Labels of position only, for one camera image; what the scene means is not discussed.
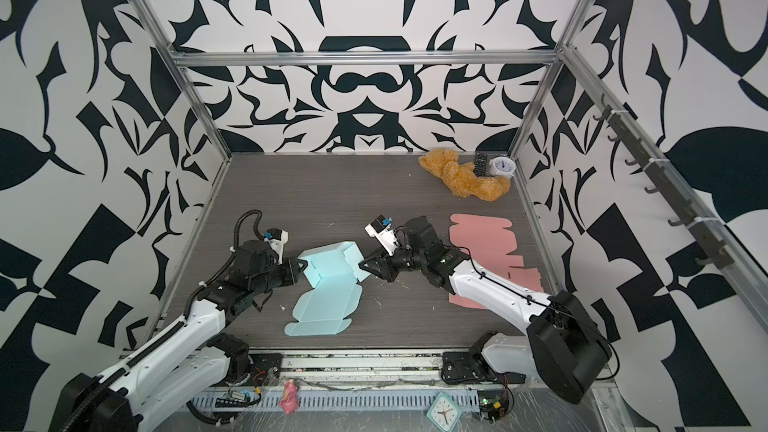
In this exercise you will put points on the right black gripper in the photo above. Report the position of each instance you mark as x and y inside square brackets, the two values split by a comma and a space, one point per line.
[386, 267]

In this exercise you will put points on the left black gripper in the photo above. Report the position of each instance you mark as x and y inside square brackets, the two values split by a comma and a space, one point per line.
[292, 273]

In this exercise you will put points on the light blue paper box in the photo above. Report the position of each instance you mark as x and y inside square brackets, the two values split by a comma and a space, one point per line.
[335, 278]

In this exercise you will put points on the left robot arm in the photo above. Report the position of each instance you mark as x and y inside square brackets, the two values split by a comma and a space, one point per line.
[191, 354]

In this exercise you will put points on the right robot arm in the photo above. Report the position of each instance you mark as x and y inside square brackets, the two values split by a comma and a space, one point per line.
[565, 348]

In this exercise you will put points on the pink paper box blank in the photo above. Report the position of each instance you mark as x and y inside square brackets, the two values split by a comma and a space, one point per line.
[493, 244]

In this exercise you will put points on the brown teddy bear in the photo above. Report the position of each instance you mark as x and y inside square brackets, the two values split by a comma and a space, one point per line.
[460, 178]

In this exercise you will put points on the green circuit board left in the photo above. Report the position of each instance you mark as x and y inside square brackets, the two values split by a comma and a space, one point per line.
[239, 399]

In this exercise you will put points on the pink small toy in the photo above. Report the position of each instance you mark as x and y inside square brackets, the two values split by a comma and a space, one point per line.
[289, 402]

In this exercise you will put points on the black remote control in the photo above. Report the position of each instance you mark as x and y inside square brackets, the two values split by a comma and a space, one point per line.
[480, 164]

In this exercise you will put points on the white round alarm clock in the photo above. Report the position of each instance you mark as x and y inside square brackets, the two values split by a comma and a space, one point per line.
[502, 166]

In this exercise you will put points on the teal square clock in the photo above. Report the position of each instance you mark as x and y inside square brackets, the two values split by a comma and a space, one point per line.
[444, 412]

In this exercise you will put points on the circuit board right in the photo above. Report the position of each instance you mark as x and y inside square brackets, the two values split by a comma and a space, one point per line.
[494, 405]

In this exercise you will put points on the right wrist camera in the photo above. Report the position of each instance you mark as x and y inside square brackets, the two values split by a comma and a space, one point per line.
[381, 229]

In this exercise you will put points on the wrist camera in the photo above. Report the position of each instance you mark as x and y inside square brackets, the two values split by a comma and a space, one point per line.
[277, 240]
[381, 229]

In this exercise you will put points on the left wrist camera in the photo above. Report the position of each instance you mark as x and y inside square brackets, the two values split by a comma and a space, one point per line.
[277, 240]

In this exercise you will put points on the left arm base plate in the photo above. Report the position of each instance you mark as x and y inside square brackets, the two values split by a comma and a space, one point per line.
[256, 369]

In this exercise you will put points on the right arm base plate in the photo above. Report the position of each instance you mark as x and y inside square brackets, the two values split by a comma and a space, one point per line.
[464, 368]

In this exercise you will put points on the black coat hook rail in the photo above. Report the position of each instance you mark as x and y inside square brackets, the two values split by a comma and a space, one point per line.
[692, 215]

